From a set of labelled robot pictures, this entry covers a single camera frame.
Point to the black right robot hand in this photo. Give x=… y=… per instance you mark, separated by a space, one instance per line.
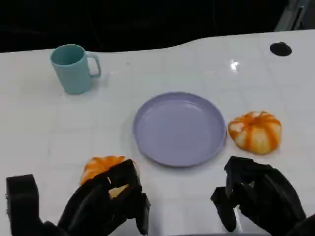
x=270 y=194

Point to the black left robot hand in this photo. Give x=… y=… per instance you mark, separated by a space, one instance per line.
x=88 y=209

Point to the orange and white bread roll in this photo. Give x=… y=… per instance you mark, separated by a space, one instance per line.
x=256 y=134
x=101 y=163

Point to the lilac plate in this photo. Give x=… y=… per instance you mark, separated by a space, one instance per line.
x=179 y=129

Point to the pale green mug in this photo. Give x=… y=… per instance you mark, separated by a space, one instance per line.
x=72 y=73

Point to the black round table grommet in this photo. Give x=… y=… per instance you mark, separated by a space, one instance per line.
x=280 y=49

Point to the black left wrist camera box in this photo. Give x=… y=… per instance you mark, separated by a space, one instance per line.
x=22 y=199

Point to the grey metal frame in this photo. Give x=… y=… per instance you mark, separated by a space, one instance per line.
x=292 y=14

